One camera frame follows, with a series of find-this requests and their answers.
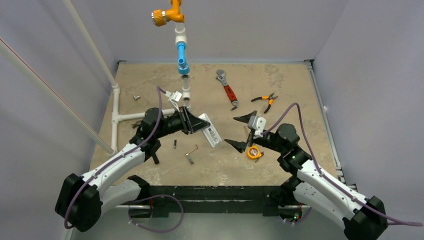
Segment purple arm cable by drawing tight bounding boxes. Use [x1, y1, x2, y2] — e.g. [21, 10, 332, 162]
[63, 86, 184, 234]
[261, 102, 424, 228]

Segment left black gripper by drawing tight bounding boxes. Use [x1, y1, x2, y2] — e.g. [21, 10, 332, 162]
[154, 106, 209, 140]

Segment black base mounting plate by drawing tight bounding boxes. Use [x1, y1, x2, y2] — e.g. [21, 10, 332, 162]
[130, 185, 299, 218]

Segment orange tap valve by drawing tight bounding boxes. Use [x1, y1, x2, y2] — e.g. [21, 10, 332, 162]
[151, 0, 185, 27]

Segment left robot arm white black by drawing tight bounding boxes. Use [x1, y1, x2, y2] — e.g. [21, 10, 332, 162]
[54, 106, 212, 232]

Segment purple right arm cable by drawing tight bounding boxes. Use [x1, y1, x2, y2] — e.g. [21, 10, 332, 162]
[261, 102, 424, 228]

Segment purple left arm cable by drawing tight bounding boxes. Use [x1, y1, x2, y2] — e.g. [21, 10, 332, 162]
[63, 86, 184, 234]

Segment silver hex key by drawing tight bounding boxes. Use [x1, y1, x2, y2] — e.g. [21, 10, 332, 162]
[185, 144, 199, 165]

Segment black handled hammer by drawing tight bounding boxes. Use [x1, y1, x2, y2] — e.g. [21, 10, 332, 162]
[129, 120, 161, 165]

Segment white remote control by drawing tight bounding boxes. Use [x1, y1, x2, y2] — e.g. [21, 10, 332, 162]
[198, 113, 222, 148]

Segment white pvc pipe assembly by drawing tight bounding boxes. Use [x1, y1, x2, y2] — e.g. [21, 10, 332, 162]
[111, 23, 191, 152]

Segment red handled adjustable wrench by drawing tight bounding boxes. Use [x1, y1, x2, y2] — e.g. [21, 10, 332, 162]
[216, 69, 239, 111]

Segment yellow tape measure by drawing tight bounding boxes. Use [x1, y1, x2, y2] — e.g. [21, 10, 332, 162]
[244, 126, 264, 163]

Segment orange handled pliers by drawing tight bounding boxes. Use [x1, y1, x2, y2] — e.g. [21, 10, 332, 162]
[250, 92, 279, 114]

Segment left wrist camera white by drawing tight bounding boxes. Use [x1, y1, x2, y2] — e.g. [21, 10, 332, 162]
[165, 91, 183, 112]

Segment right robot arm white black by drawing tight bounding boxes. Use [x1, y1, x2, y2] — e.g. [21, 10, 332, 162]
[225, 111, 389, 240]

